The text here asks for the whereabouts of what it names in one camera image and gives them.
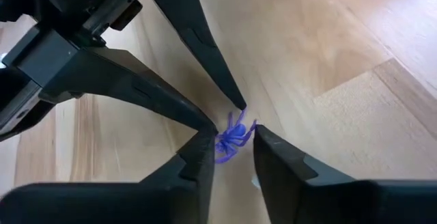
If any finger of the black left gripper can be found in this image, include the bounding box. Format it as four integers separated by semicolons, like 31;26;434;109
1;25;219;137
142;0;248;111

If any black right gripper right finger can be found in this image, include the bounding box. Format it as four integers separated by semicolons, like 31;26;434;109
253;124;437;224

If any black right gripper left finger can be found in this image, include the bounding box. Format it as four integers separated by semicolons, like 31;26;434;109
0;127;217;224

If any purple plastic spider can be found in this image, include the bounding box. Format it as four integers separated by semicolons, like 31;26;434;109
214;107;257;165

